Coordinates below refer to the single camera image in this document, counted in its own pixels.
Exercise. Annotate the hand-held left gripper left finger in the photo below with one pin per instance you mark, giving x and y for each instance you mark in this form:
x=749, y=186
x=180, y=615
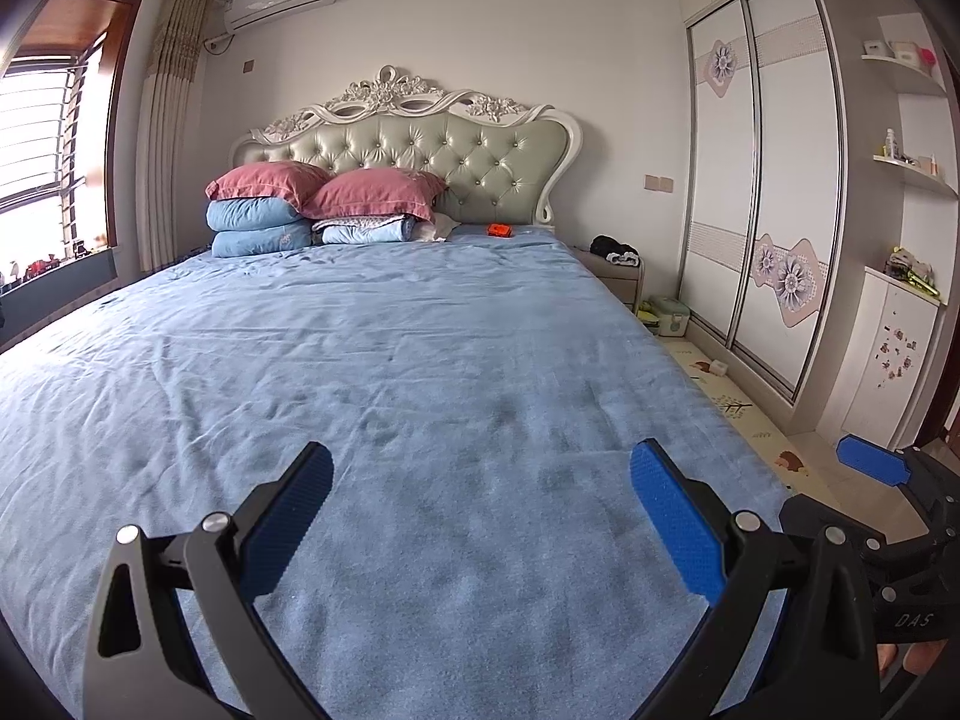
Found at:
x=289, y=517

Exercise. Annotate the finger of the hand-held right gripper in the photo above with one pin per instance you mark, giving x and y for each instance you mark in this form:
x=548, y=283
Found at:
x=870, y=459
x=799, y=514

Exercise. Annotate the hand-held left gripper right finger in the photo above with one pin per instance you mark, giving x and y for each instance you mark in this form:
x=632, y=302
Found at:
x=675, y=517

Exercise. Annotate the person's right hand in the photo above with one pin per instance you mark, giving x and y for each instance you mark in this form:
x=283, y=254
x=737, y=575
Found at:
x=900, y=656

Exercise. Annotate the red wooden door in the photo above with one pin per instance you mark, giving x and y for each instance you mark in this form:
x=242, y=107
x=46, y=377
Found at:
x=946, y=420

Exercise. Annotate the white cabinet with stickers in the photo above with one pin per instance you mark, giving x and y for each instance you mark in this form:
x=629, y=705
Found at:
x=877, y=330

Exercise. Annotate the printed play mat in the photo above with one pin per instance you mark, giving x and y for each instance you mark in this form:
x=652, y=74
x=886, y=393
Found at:
x=735, y=397

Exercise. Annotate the small white box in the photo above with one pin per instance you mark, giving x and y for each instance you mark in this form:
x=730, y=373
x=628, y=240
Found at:
x=718, y=368

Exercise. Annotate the blue bed sheet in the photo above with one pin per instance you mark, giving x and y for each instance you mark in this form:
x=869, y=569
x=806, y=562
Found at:
x=375, y=352

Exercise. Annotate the clutter on white cabinet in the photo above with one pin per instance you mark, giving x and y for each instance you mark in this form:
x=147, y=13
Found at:
x=911, y=270

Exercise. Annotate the green storage box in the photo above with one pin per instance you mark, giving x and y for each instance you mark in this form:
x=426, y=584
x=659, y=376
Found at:
x=669, y=315

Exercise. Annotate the yellow green toys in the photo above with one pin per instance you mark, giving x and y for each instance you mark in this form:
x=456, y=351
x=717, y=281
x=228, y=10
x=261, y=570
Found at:
x=645, y=313

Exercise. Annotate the grey nightstand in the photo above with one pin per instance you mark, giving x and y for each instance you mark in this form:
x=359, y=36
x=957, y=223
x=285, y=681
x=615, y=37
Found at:
x=619, y=285

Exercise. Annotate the black and white cloth item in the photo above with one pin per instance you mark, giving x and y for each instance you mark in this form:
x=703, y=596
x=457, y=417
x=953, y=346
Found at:
x=615, y=247

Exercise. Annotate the blue folded quilt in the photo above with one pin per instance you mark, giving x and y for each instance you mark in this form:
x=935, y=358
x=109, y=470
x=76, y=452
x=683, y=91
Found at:
x=259, y=241

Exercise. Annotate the patterned folded quilt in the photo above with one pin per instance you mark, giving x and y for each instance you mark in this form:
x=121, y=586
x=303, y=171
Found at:
x=367, y=229

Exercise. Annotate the small bottles on shelf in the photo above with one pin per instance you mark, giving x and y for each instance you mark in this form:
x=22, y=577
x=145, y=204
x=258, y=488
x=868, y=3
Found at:
x=904, y=156

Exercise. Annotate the sliding door wardrobe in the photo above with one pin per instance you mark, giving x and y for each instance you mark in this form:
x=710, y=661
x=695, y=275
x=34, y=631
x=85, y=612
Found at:
x=787, y=165

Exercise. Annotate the blue folded pillows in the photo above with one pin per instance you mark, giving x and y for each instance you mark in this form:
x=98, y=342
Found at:
x=247, y=214

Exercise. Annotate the pink pillow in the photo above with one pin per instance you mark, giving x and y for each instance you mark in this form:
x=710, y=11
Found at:
x=375, y=191
x=262, y=180

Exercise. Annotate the small orange object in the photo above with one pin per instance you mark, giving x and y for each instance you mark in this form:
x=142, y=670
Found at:
x=499, y=229

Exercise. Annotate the small windowsill figures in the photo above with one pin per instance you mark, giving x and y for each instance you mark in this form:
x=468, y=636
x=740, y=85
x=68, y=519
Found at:
x=37, y=268

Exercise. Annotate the white corner shelf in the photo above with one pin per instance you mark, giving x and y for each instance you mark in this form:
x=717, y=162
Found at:
x=911, y=79

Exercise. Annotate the tufted green headboard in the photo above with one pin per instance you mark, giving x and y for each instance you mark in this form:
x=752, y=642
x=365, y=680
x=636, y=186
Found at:
x=450, y=157

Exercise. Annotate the beige curtain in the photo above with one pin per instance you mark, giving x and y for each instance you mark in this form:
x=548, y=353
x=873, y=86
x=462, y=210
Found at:
x=172, y=127

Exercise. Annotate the pink and white shelf items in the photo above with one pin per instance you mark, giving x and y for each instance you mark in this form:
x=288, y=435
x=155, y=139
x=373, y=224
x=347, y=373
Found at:
x=907, y=52

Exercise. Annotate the brown light switch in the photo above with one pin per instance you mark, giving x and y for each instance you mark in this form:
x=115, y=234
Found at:
x=658, y=181

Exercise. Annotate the window with brown frame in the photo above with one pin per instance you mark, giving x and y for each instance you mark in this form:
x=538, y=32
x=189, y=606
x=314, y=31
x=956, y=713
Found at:
x=45, y=150

